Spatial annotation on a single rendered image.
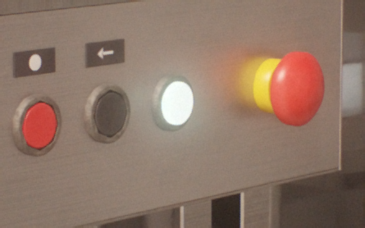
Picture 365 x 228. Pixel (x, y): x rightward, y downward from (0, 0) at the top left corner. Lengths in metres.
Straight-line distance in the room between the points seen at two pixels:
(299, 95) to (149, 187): 0.10
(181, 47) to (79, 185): 0.10
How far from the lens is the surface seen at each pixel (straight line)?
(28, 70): 0.90
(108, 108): 0.94
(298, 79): 1.01
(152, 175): 0.98
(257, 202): 1.28
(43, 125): 0.91
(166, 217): 1.11
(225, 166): 1.02
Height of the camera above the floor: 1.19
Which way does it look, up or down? 9 degrees down
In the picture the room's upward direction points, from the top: straight up
